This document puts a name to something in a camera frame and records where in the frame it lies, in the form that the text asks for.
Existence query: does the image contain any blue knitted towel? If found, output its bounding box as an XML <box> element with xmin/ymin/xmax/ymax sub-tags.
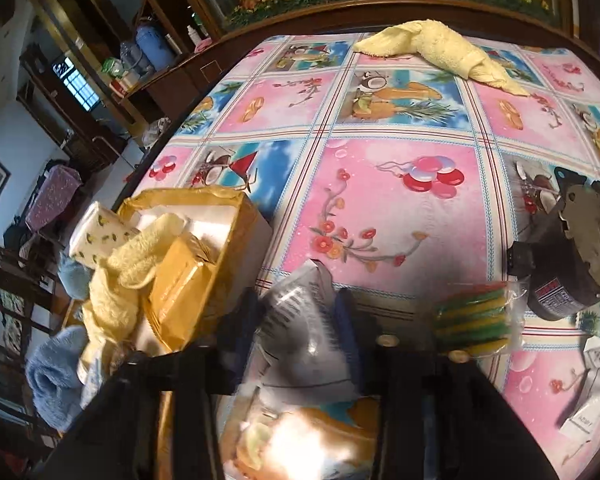
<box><xmin>26</xmin><ymin>325</ymin><xmax>88</xmax><ymax>432</ymax></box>

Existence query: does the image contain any yellow green sticks bag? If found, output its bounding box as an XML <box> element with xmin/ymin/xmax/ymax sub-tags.
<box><xmin>432</xmin><ymin>282</ymin><xmax>527</xmax><ymax>359</ymax></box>

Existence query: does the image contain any yellow fluffy towel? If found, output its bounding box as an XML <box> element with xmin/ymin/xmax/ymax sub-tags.
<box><xmin>76</xmin><ymin>212</ymin><xmax>186</xmax><ymax>382</ymax></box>

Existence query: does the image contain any white printed desiccant packet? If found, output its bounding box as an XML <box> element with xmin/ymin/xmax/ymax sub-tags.
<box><xmin>256</xmin><ymin>259</ymin><xmax>358</xmax><ymax>411</ymax></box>

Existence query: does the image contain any white paper packet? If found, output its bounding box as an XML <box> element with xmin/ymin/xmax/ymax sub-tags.
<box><xmin>560</xmin><ymin>336</ymin><xmax>600</xmax><ymax>444</ymax></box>

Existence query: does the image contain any blue fluffy cloth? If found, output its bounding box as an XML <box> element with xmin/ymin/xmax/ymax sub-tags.
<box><xmin>57</xmin><ymin>252</ymin><xmax>94</xmax><ymax>300</ymax></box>

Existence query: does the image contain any lemon print tissue pack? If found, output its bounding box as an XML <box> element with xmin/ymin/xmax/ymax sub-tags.
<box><xmin>68</xmin><ymin>202</ymin><xmax>138</xmax><ymax>269</ymax></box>

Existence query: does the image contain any yellow taped foam box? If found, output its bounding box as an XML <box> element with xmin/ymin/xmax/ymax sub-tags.
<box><xmin>61</xmin><ymin>185</ymin><xmax>274</xmax><ymax>480</ymax></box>

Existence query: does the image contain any black electric motor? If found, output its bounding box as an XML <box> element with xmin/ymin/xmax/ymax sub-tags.
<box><xmin>507</xmin><ymin>167</ymin><xmax>600</xmax><ymax>321</ymax></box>

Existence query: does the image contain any floral patterned tablecloth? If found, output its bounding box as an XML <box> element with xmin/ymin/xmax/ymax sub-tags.
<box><xmin>124</xmin><ymin>32</ymin><xmax>600</xmax><ymax>480</ymax></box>

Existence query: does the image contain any blue water jug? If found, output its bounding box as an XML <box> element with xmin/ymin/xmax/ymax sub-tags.
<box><xmin>135</xmin><ymin>24</ymin><xmax>175</xmax><ymax>70</ymax></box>

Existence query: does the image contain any yellow towel at table back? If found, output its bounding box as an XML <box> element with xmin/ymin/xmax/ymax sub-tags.
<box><xmin>353</xmin><ymin>20</ymin><xmax>529</xmax><ymax>96</ymax></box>

